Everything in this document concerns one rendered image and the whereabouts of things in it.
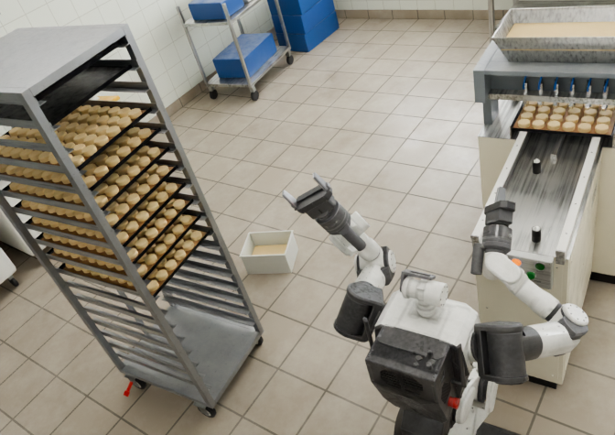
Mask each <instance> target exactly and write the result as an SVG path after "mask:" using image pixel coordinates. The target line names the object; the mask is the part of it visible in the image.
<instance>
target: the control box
mask: <svg viewBox="0 0 615 435"><path fill-rule="evenodd" d="M507 256H508V258H509V259H510V260H511V261H512V260H513V259H518V260H520V261H521V264H520V265H519V266H518V267H520V268H521V269H522V270H523V271H524V273H525V274H527V273H528V272H532V273H534V274H535V278H534V279H530V280H531V281H532V282H533V283H535V285H536V286H538V287H539V288H546V289H552V286H553V283H554V257H552V256H543V255H538V254H533V253H528V252H523V251H517V250H512V249H511V252H509V253H508V254H507ZM536 264H542V265H543V266H544V267H545V269H544V270H539V269H537V268H535V265H536Z"/></svg>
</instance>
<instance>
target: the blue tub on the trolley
mask: <svg viewBox="0 0 615 435"><path fill-rule="evenodd" d="M224 3H225V4H226V6H227V9H228V12H229V15H230V16H231V15H233V14H234V13H235V12H237V11H238V10H239V9H241V8H242V7H243V6H244V3H243V0H193V1H191V2H190V3H189V10H190V13H191V15H192V17H193V19H194V20H212V19H226V16H225V14H224V11H223V8H222V4H224Z"/></svg>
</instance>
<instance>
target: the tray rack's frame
mask: <svg viewBox="0 0 615 435"><path fill-rule="evenodd" d="M120 25H121V24H107V25H86V26H65V27H23V28H17V29H15V30H13V31H12V32H10V33H8V34H6V35H5V36H3V37H1V38H0V100H5V101H19V102H20V100H19V98H18V97H17V95H16V92H18V91H19V90H21V89H22V88H28V89H29V90H30V91H31V93H32V94H33V96H36V95H37V94H39V93H40V92H42V91H43V90H45V89H46V88H48V87H49V86H50V85H51V84H53V83H54V82H56V81H58V80H59V79H61V78H62V77H64V76H65V75H67V74H68V73H70V72H71V71H73V70H75V69H76V68H78V67H79V66H81V65H82V64H83V63H84V62H86V61H87V60H89V59H91V58H92V57H94V56H95V55H96V54H98V53H99V52H101V51H102V50H104V49H106V48H107V47H109V46H110V45H112V44H113V43H114V42H115V41H117V40H118V39H120V38H122V37H123V36H125V33H124V30H123V28H122V27H118V26H120ZM0 209H1V210H2V211H3V213H4V214H5V216H6V217H7V219H8V220H9V221H10V223H11V224H13V226H14V227H15V229H16V230H17V232H18V233H19V234H20V236H21V237H22V238H23V240H24V241H25V243H26V244H27V246H28V247H29V248H30V250H31V251H32V252H33V254H34V255H35V257H36V258H37V259H38V261H39V262H40V264H41V265H42V266H43V267H44V268H45V270H46V271H47V272H48V274H49V275H50V277H51V278H52V280H53V281H54V282H55V284H56V285H57V286H58V288H59V289H60V291H61V292H62V294H63V295H64V296H65V298H66V299H67V300H68V302H69V303H70V305H71V306H72V307H73V308H74V309H75V311H76V312H77V313H78V315H79V316H80V318H81V319H82V321H83V322H84V323H85V325H86V326H87V327H88V329H89V330H90V332H91V333H92V335H93V336H94V337H95V339H96V340H97V341H98V343H99V344H100V345H101V347H102V348H103V349H104V351H105V352H106V353H107V354H108V356H109V357H110V359H111V360H112V361H113V363H114V364H115V366H116V367H117V369H118V370H119V371H120V372H121V373H124V374H125V376H124V377H126V378H128V379H129V380H130V379H131V380H133V381H135V379H136V378H137V379H139V380H142V381H144V382H147V383H148V384H151V385H153V386H157V387H160V388H162V389H165V390H166V391H169V392H171V393H174V394H176V395H179V396H181V397H184V398H187V399H189V400H192V401H194V403H193V404H192V405H194V406H196V407H198V408H199V410H200V412H201V413H203V414H205V415H208V416H209V413H208V412H207V410H206V409H205V408H206V407H207V404H206V403H205V401H204V399H203V398H202V396H201V395H200V392H199V391H198V389H197V388H196V387H195V386H194V385H191V384H189V383H186V382H183V381H181V380H178V379H176V378H174V377H171V376H169V375H164V374H162V373H159V372H158V371H155V370H152V369H150V368H147V367H144V366H142V365H140V364H136V363H133V362H131V361H128V360H124V361H123V362H122V361H121V359H120V358H119V356H118V355H117V354H116V352H115V351H114V349H113V348H112V346H111V345H110V344H109V343H108V342H107V340H106V339H105V337H104V336H103V334H102V333H101V331H100V330H99V329H98V327H97V326H96V324H95V323H94V322H93V320H92V318H91V317H90V316H89V314H88V313H87V311H86V310H85V309H84V308H83V307H82V305H81V304H80V302H79V301H78V299H77V298H76V297H75V295H74V294H73V292H72V291H71V290H70V288H69V286H68V285H67V284H66V282H65V281H64V279H63V278H62V277H61V275H60V274H59V272H58V271H57V269H56V268H55V267H54V266H53V265H52V263H51V262H50V261H49V259H48V257H47V256H46V255H45V253H44V252H43V250H42V249H41V248H40V246H39V245H38V243H37V242H36V240H35V239H34V237H33V236H32V235H31V233H30V232H29V230H28V229H27V228H26V226H25V225H24V224H23V223H22V221H21V220H20V218H19V217H18V216H17V214H16V212H15V211H14V210H13V208H12V207H11V205H10V204H9V203H8V201H7V200H6V198H5V197H4V195H3V194H2V192H1V191H0ZM169 305H170V306H169V307H168V308H167V310H168V312H167V314H166V315H165V316H164V317H165V318H166V320H167V321H168V322H171V323H174V324H177V325H176V327H175V328H174V329H173V330H172V331H173V332H174V333H175V335H177V336H180V337H183V338H184V340H183V341H182V342H181V343H180V344H181V345H182V347H183V348H186V349H189V350H191V353H190V354H189V360H192V361H194V362H197V363H199V364H198V365H197V367H196V368H195V369H196V370H197V372H200V373H203V374H204V375H205V376H204V378H203V379H202V381H203V383H205V384H208V385H211V386H212V387H211V389H210V391H209V392H210V394H211V396H212V398H213V399H214V401H215V403H216V404H217V402H218V401H219V399H220V398H221V396H222V394H223V393H224V391H225V390H226V388H227V387H228V385H229V384H230V383H231V381H232V380H233V378H234V377H235V375H236V374H237V372H238V371H239V369H240V367H241V366H242V364H243V362H244V361H245V359H246V358H247V356H248V355H249V353H250V352H251V351H252V349H253V348H254V346H255V345H256V344H257V342H258V340H259V339H260V337H261V336H262V335H261V333H260V332H256V331H255V329H254V327H252V326H249V325H245V324H242V323H239V322H236V321H230V320H227V319H224V318H221V317H217V316H214V315H211V314H208V313H205V312H201V311H198V310H193V309H190V308H186V307H183V306H179V305H177V304H174V303H170V302H169ZM133 385H134V386H138V387H140V386H139V385H138V384H137V383H136V381H135V382H134V383H133Z"/></svg>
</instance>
